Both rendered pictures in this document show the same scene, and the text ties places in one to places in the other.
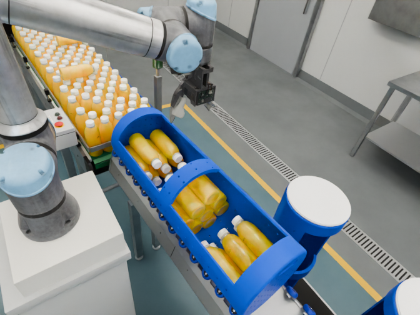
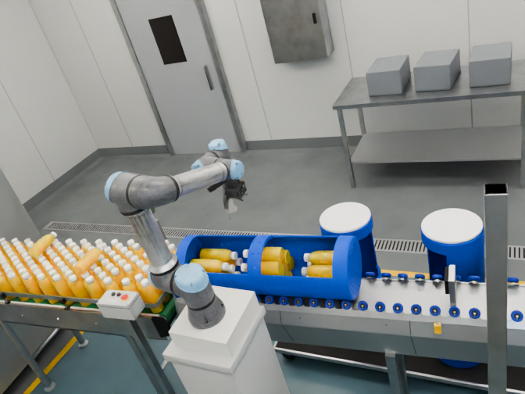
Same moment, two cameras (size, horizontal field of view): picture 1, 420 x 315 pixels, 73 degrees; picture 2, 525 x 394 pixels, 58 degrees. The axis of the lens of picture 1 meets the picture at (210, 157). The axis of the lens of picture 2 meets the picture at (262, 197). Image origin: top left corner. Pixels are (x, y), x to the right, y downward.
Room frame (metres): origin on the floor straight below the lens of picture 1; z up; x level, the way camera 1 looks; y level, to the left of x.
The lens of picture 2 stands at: (-1.05, 0.53, 2.50)
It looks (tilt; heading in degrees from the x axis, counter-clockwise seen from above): 30 degrees down; 342
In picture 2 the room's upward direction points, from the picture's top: 17 degrees counter-clockwise
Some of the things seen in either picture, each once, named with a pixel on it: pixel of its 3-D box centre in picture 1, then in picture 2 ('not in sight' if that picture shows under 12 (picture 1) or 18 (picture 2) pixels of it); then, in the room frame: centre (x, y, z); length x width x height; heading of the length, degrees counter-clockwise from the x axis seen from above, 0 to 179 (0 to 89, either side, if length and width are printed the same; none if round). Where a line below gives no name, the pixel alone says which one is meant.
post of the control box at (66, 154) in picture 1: (80, 200); (159, 375); (1.03, 0.74, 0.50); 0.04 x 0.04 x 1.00; 44
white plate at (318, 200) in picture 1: (318, 199); (344, 216); (0.85, -0.50, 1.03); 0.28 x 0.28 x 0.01
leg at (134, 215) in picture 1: (136, 232); not in sight; (0.99, 0.39, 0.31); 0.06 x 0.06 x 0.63; 44
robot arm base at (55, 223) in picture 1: (45, 207); (203, 306); (0.43, 0.41, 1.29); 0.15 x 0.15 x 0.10
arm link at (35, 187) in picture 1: (30, 176); (193, 284); (0.43, 0.42, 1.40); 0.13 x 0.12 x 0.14; 29
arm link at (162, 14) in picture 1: (164, 26); (208, 166); (0.69, 0.16, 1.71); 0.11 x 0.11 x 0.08; 29
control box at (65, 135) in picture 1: (58, 127); (120, 304); (1.03, 0.74, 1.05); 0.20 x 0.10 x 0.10; 44
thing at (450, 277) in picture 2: not in sight; (450, 286); (0.12, -0.53, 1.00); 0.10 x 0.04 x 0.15; 134
